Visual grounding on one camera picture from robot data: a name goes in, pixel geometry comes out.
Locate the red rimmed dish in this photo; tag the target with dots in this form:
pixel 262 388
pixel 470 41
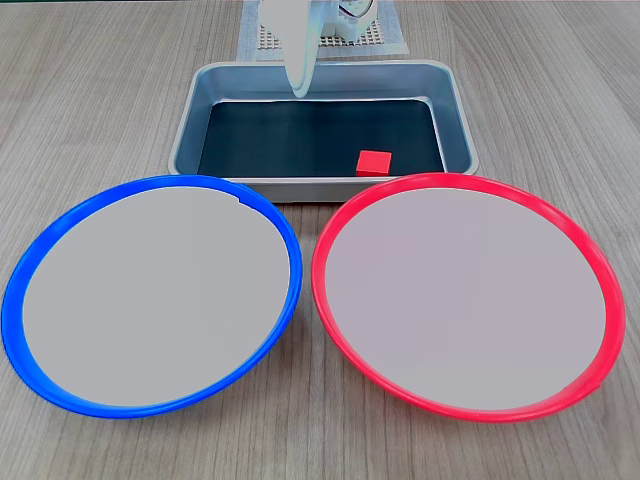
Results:
pixel 465 300

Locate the black tray liner mat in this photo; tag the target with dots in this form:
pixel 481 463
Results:
pixel 300 140

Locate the white mesh mat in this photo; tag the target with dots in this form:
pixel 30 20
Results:
pixel 372 37

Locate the silver metal tray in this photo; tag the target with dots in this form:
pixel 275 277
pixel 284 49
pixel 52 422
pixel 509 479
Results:
pixel 452 120

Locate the blue rimmed dish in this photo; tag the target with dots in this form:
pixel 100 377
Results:
pixel 150 300

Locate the red block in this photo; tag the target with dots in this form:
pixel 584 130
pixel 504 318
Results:
pixel 373 162

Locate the grey base plate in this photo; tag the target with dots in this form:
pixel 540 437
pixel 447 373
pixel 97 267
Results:
pixel 390 48

